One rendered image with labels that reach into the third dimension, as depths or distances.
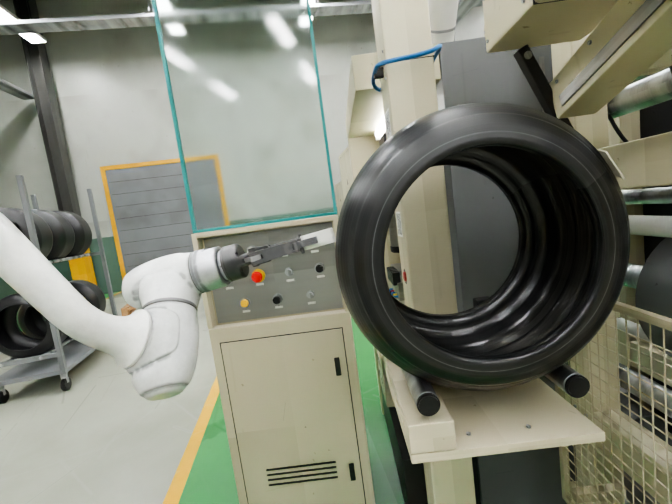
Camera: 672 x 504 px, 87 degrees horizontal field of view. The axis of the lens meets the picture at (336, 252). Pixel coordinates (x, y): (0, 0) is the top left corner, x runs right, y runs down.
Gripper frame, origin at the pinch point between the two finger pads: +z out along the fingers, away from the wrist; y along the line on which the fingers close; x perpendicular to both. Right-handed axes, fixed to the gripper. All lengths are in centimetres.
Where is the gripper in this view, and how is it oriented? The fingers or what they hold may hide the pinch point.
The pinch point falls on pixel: (318, 238)
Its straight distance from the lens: 74.7
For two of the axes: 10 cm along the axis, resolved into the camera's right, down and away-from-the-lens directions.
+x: 2.7, 9.6, 1.1
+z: 9.6, -2.7, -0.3
